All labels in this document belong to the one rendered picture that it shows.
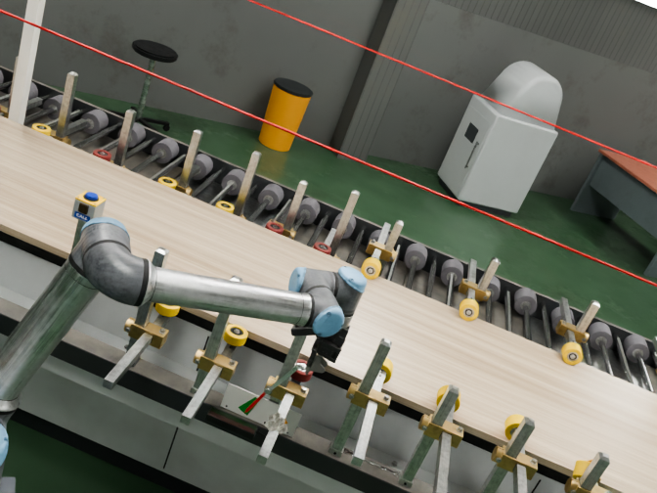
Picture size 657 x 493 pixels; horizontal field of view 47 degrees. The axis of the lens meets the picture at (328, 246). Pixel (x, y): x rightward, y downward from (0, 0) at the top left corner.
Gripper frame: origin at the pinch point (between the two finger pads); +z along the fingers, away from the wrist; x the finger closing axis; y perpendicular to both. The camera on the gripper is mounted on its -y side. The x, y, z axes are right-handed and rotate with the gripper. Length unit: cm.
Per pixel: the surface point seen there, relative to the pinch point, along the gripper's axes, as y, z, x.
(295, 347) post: -5.7, -1.9, 6.1
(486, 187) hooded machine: 88, 75, 500
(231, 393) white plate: -19.5, 24.0, 5.4
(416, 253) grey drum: 28, 17, 155
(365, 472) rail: 31.0, 30.6, 3.9
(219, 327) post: -30.5, 2.4, 6.1
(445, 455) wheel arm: 48.5, 4.5, -5.5
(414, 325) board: 32, 11, 73
